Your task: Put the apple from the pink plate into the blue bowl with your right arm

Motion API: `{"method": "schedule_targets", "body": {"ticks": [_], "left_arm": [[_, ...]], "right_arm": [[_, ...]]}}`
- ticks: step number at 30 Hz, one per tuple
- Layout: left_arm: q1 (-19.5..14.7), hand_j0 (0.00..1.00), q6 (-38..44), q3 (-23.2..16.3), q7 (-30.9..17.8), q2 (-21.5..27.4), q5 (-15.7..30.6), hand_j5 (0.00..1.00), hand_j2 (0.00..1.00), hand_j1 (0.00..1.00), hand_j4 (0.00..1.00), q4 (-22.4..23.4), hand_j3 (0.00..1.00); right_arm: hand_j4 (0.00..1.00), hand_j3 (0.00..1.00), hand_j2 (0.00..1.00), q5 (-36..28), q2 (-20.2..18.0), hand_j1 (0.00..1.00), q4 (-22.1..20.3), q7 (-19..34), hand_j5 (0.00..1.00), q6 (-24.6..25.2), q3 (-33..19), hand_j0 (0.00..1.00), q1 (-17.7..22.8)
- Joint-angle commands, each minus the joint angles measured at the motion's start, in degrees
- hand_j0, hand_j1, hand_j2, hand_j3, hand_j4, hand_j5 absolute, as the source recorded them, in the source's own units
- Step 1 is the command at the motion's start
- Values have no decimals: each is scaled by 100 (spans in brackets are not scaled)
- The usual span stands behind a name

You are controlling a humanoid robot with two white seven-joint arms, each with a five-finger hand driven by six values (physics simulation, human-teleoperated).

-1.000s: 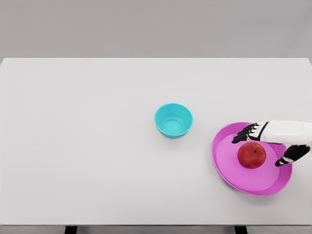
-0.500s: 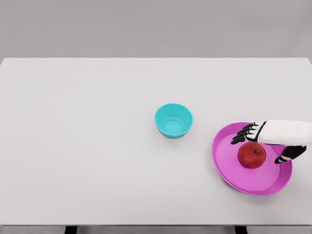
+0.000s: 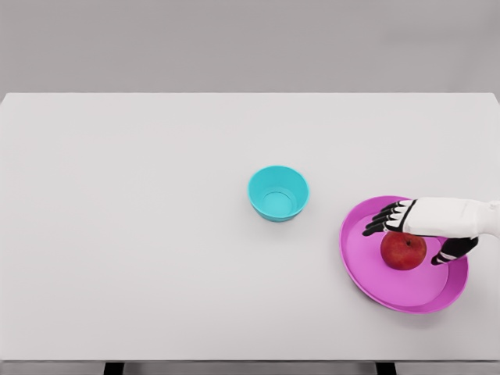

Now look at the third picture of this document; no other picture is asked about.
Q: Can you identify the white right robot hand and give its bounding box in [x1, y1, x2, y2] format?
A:
[362, 197, 490, 267]

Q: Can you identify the red apple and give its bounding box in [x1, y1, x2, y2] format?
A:
[380, 231, 427, 271]

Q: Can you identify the pink plate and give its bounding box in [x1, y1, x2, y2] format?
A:
[338, 195, 469, 315]

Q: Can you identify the blue bowl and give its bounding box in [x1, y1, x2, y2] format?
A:
[247, 165, 310, 223]

